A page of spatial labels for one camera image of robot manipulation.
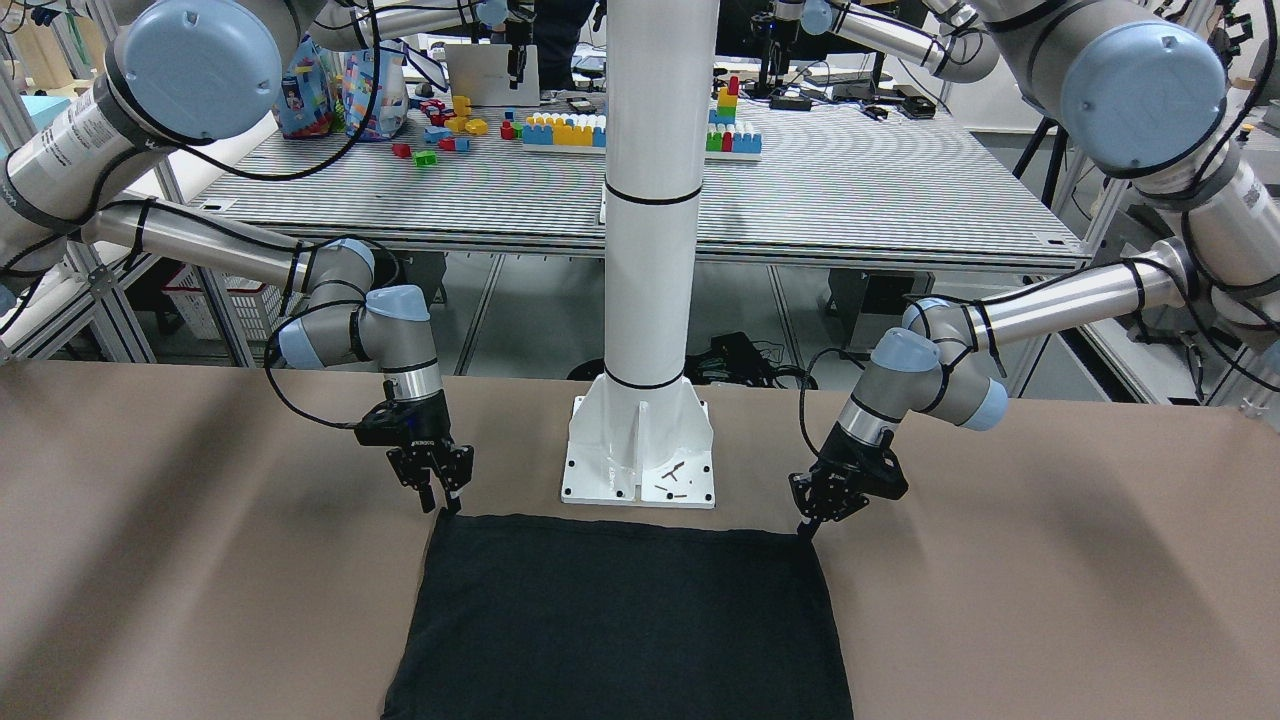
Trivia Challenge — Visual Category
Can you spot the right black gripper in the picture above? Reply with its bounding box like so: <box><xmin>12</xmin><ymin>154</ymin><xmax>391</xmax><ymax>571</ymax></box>
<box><xmin>355</xmin><ymin>395</ymin><xmax>475</xmax><ymax>516</ymax></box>

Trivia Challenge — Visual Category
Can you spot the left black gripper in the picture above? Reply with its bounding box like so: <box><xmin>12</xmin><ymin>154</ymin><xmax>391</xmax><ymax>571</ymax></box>
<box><xmin>788</xmin><ymin>428</ymin><xmax>909</xmax><ymax>541</ymax></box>

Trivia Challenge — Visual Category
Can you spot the dark garment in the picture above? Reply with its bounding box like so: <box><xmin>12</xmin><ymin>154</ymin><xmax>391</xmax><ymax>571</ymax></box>
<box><xmin>381</xmin><ymin>515</ymin><xmax>854</xmax><ymax>719</ymax></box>

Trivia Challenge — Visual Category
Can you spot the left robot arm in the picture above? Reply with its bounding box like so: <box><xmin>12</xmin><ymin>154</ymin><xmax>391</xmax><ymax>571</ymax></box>
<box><xmin>559</xmin><ymin>1</ymin><xmax>1277</xmax><ymax>533</ymax></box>

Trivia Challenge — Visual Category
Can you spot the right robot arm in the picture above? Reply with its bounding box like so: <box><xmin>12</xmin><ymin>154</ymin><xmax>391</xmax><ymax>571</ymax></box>
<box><xmin>3</xmin><ymin>1</ymin><xmax>474</xmax><ymax>512</ymax></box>

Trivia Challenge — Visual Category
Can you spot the striped metal side table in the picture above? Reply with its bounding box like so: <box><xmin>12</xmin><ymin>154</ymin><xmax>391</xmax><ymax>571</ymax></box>
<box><xmin>192</xmin><ymin>101</ymin><xmax>1091</xmax><ymax>275</ymax></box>

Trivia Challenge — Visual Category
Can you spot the toy brick row on plate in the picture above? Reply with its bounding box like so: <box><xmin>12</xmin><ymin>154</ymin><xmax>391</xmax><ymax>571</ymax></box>
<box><xmin>518</xmin><ymin>113</ymin><xmax>607</xmax><ymax>154</ymax></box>

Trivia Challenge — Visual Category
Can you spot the colourful toy brick bag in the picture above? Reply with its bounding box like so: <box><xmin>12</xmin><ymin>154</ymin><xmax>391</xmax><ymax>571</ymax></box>
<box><xmin>340</xmin><ymin>40</ymin><xmax>408</xmax><ymax>142</ymax></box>

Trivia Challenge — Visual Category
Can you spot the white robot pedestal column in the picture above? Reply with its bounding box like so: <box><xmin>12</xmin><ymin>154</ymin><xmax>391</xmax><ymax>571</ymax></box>
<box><xmin>559</xmin><ymin>1</ymin><xmax>719</xmax><ymax>509</ymax></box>

